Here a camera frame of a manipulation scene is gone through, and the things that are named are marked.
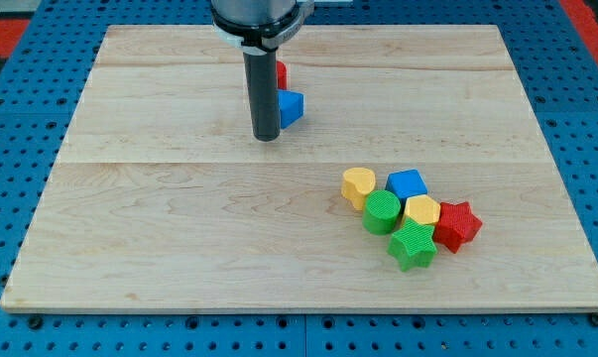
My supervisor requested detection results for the blue cube block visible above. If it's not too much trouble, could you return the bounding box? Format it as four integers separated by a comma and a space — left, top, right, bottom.
385, 169, 428, 205

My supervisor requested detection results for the yellow heart block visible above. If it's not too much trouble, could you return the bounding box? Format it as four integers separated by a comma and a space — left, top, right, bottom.
341, 167, 376, 211

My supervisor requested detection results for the yellow hexagon block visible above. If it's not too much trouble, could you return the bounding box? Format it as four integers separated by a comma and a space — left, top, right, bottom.
404, 194, 441, 225

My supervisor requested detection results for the red circle block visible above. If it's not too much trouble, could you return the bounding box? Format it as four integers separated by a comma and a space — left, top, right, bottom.
276, 60, 288, 90

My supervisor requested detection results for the blue triangle block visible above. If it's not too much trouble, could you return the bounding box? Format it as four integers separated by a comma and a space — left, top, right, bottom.
278, 89, 304, 129

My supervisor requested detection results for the green star block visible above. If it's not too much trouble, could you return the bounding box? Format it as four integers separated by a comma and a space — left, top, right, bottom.
387, 217, 437, 272

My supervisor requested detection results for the red star block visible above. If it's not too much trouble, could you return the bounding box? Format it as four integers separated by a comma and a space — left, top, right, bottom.
432, 201, 483, 254

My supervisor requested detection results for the green cylinder block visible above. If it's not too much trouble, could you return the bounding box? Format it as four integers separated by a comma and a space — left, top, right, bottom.
362, 190, 401, 235

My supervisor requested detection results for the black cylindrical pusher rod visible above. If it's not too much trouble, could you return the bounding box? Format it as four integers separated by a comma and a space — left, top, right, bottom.
243, 52, 281, 142

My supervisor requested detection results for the light wooden board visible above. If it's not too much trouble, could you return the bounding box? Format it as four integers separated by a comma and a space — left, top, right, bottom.
0, 25, 598, 314

